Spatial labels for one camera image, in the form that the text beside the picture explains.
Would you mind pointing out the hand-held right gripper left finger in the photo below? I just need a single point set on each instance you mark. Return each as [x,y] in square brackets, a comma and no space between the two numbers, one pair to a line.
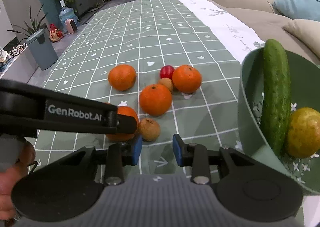
[136,150]

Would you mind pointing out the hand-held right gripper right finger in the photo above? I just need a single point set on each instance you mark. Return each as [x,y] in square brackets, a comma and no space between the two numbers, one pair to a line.
[177,149]

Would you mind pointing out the green cucumber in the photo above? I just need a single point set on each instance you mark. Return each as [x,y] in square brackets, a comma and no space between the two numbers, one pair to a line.
[275,92]

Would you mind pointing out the green bowl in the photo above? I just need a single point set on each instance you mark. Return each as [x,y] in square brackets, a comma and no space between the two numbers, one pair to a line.
[250,117]

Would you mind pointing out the small brown longan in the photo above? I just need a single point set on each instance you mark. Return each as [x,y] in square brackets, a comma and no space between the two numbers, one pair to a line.
[167,84]

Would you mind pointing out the beige sofa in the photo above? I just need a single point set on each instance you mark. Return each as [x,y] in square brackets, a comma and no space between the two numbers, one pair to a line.
[262,21]

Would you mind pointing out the long-leaved potted plant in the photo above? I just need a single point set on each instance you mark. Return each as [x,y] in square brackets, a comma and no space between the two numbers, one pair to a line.
[32,25]

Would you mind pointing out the white printed cloth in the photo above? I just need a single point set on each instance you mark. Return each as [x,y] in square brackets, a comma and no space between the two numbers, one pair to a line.
[220,21]

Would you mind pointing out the blue water jug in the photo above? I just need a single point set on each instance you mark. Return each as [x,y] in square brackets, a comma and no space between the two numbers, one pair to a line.
[67,14]

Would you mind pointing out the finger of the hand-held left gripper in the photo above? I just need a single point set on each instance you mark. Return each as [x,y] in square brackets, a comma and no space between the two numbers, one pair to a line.
[126,124]

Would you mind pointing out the pink space heater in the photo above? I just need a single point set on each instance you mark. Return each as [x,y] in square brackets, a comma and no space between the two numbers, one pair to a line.
[71,26]

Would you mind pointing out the beige cushion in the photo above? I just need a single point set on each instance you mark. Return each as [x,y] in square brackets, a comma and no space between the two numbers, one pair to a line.
[303,33]

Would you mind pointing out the orange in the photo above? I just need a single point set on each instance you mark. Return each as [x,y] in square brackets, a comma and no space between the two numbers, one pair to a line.
[127,111]
[122,77]
[155,100]
[186,78]

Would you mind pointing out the grey-blue trash bin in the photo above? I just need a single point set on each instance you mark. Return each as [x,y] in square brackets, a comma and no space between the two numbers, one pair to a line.
[42,50]

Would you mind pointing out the person's left hand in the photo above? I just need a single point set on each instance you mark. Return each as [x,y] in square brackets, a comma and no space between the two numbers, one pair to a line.
[15,182]

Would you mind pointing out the yellow-green citrus fruit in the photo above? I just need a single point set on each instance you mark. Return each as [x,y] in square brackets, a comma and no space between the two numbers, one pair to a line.
[303,133]

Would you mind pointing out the red gift bag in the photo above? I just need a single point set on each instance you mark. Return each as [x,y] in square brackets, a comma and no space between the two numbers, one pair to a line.
[55,33]

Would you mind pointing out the green checkered tablecloth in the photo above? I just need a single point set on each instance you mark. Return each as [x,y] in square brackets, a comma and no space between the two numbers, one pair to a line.
[150,41]

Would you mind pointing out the small red fruit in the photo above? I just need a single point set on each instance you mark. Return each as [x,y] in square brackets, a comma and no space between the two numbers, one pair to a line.
[167,71]

